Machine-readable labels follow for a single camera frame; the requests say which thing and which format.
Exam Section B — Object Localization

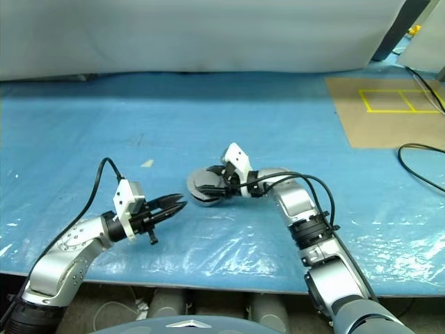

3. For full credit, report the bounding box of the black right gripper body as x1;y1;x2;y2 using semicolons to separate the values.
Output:
224;164;245;200

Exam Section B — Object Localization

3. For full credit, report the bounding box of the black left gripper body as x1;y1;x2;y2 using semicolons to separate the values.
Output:
133;204;160;246

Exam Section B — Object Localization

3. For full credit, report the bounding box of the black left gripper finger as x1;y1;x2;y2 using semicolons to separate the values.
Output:
149;193;185;212
154;200;189;224

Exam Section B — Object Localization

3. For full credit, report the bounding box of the round grey motor lid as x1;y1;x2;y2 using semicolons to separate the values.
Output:
186;166;227;201

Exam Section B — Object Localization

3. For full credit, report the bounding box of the blue plastic table cover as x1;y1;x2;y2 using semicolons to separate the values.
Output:
0;65;445;299

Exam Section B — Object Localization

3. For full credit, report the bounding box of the grey rounded cylinder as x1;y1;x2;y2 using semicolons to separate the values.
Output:
149;288;187;319
248;294;289;324

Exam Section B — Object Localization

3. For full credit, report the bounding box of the grey robot torso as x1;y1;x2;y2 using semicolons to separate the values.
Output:
88;315;279;334

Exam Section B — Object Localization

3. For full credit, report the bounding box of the white backdrop sheet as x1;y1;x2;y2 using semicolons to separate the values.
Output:
0;0;407;83

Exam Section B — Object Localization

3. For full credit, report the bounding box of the brown cardboard sheet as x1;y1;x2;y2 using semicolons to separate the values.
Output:
325;77;445;150

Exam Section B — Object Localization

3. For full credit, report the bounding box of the dark leaning panel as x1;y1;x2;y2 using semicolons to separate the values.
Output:
370;0;434;63

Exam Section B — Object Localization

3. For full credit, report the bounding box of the white leaning board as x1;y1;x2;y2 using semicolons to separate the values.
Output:
396;0;445;74

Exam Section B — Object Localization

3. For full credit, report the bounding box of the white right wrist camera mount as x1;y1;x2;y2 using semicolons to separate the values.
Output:
222;141;253;199

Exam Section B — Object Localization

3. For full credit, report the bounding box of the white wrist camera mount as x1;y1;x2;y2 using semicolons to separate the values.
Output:
222;141;253;199
113;180;146;243

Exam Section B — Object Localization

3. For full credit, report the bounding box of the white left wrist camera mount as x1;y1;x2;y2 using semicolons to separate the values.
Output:
113;180;146;243

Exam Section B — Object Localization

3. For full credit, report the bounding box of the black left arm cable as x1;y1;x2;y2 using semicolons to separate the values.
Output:
51;157;126;244

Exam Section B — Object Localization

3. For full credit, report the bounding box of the white cord with plug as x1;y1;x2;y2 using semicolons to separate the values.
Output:
93;285;150;331

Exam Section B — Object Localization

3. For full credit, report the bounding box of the thick black looped cable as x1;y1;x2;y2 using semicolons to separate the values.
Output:
398;143;445;194

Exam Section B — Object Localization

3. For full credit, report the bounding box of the thin black cable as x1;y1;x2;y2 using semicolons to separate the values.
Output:
405;65;445;114

